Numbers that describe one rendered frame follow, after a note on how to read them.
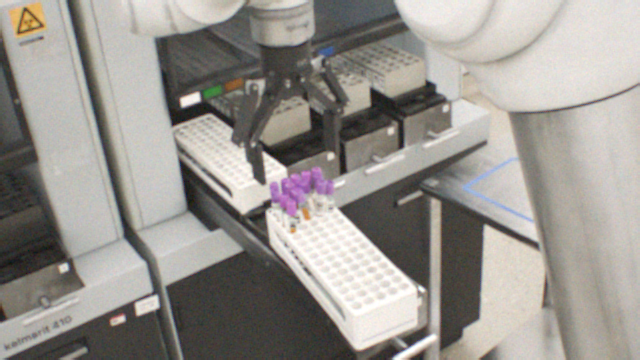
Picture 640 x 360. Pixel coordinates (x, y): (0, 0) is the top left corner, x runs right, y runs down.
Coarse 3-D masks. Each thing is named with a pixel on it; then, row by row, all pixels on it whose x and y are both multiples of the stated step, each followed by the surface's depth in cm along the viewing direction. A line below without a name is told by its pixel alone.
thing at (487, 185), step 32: (480, 160) 145; (512, 160) 144; (448, 192) 137; (480, 192) 136; (512, 192) 135; (512, 224) 127; (544, 288) 188; (544, 320) 184; (512, 352) 176; (544, 352) 176
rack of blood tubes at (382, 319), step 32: (320, 224) 121; (288, 256) 122; (320, 256) 115; (352, 256) 114; (384, 256) 113; (320, 288) 117; (352, 288) 109; (384, 288) 107; (352, 320) 104; (384, 320) 106; (416, 320) 109
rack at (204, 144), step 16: (176, 128) 156; (192, 128) 155; (208, 128) 156; (224, 128) 155; (176, 144) 157; (192, 144) 151; (208, 144) 150; (224, 144) 149; (192, 160) 152; (208, 160) 145; (224, 160) 145; (240, 160) 144; (272, 160) 142; (208, 176) 150; (224, 176) 139; (240, 176) 139; (272, 176) 137; (224, 192) 141; (240, 192) 135; (256, 192) 137; (240, 208) 137
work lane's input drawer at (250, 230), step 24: (192, 192) 151; (216, 192) 143; (216, 216) 144; (240, 216) 136; (264, 216) 138; (240, 240) 138; (264, 240) 131; (264, 264) 132; (288, 264) 126; (288, 288) 127; (312, 312) 122; (432, 336) 116
